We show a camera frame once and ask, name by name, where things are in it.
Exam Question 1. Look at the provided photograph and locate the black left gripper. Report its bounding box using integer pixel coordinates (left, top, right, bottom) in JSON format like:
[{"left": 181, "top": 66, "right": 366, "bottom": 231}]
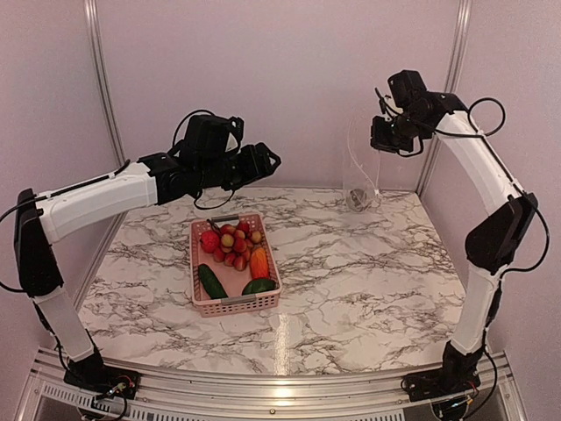
[{"left": 198, "top": 141, "right": 281, "bottom": 190}]

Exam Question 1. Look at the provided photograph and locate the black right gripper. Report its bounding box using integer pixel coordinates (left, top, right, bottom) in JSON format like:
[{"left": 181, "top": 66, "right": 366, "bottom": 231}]
[{"left": 369, "top": 109, "right": 427, "bottom": 153}]

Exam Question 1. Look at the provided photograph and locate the clear zip top bag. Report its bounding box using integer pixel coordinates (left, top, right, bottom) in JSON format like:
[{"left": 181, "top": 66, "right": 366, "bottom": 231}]
[{"left": 342, "top": 114, "right": 381, "bottom": 213}]

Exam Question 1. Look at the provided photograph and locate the purple eggplant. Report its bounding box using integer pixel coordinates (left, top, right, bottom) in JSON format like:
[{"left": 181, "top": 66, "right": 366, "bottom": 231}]
[{"left": 345, "top": 189, "right": 373, "bottom": 212}]

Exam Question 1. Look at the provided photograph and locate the green avocado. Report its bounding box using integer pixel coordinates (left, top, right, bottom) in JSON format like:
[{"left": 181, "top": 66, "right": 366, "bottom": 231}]
[{"left": 242, "top": 278, "right": 277, "bottom": 296}]

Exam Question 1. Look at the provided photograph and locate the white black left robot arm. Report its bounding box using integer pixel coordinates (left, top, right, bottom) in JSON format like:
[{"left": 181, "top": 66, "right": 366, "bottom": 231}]
[{"left": 11, "top": 143, "right": 281, "bottom": 390}]

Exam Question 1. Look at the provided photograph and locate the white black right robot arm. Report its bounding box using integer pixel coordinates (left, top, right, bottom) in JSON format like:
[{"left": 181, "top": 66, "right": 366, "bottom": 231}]
[{"left": 371, "top": 89, "right": 541, "bottom": 393}]

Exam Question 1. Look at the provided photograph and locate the red lychee bunch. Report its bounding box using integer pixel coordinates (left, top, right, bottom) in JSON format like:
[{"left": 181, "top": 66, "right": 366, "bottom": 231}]
[{"left": 212, "top": 221, "right": 264, "bottom": 272}]

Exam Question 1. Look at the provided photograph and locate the red bumpy fruit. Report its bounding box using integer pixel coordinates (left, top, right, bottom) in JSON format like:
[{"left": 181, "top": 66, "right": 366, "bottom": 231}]
[{"left": 200, "top": 230, "right": 220, "bottom": 253}]

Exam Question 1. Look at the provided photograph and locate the orange yellow fruit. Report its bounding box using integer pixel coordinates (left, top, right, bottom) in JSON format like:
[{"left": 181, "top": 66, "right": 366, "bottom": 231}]
[{"left": 249, "top": 246, "right": 269, "bottom": 280}]

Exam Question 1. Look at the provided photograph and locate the pink perforated plastic basket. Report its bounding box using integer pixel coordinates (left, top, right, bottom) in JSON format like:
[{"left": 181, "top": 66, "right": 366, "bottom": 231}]
[{"left": 189, "top": 212, "right": 282, "bottom": 318}]

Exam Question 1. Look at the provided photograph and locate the dark green cucumber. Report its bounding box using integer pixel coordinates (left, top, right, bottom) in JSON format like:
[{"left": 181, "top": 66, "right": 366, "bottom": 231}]
[{"left": 198, "top": 264, "right": 229, "bottom": 300}]

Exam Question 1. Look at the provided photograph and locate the rear aluminium table rail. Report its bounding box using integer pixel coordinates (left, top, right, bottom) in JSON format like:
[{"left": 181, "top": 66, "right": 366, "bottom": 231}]
[{"left": 239, "top": 185, "right": 416, "bottom": 193}]

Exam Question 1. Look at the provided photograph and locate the aluminium table rail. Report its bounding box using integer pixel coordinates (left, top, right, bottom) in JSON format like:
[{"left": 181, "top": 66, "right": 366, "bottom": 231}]
[
  {"left": 239, "top": 185, "right": 416, "bottom": 193},
  {"left": 17, "top": 346, "right": 527, "bottom": 421},
  {"left": 74, "top": 279, "right": 94, "bottom": 311}
]

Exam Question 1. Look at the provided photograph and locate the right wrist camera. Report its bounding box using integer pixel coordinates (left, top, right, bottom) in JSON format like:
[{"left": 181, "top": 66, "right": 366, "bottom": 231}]
[{"left": 387, "top": 69, "right": 428, "bottom": 109}]

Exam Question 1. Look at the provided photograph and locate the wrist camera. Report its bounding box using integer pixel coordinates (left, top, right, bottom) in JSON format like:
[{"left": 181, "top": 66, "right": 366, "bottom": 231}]
[
  {"left": 387, "top": 69, "right": 428, "bottom": 109},
  {"left": 180, "top": 115, "right": 245, "bottom": 158}
]

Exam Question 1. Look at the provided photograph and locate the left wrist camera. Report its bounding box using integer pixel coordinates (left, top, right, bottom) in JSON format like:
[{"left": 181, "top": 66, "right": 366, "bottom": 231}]
[{"left": 180, "top": 115, "right": 245, "bottom": 158}]

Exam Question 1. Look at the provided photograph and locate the right rear aluminium frame post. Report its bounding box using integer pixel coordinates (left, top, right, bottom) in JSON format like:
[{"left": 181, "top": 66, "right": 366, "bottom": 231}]
[{"left": 414, "top": 0, "right": 474, "bottom": 196}]

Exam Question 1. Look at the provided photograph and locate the aluminium frame post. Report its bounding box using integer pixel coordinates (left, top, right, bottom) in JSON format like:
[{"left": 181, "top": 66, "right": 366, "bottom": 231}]
[
  {"left": 414, "top": 0, "right": 474, "bottom": 196},
  {"left": 83, "top": 0, "right": 126, "bottom": 165}
]

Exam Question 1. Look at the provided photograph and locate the left aluminium table rail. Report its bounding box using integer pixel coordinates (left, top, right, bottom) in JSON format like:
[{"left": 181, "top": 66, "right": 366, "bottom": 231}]
[{"left": 74, "top": 279, "right": 94, "bottom": 311}]

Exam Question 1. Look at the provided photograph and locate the left rear aluminium frame post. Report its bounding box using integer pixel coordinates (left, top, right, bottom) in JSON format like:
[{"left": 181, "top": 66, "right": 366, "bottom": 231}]
[{"left": 83, "top": 0, "right": 126, "bottom": 165}]

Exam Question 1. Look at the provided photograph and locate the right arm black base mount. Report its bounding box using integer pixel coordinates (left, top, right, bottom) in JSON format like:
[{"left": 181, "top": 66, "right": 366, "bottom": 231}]
[{"left": 401, "top": 368, "right": 481, "bottom": 402}]

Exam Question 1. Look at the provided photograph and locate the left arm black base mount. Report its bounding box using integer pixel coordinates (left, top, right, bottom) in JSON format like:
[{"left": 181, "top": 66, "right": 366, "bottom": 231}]
[{"left": 64, "top": 366, "right": 140, "bottom": 400}]

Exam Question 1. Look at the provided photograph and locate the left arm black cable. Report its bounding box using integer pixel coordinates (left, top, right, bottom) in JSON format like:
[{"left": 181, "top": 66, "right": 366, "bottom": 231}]
[{"left": 0, "top": 109, "right": 240, "bottom": 293}]

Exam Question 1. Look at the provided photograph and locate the front aluminium table rail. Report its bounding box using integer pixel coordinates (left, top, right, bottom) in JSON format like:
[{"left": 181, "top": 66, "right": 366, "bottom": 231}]
[{"left": 17, "top": 346, "right": 527, "bottom": 421}]

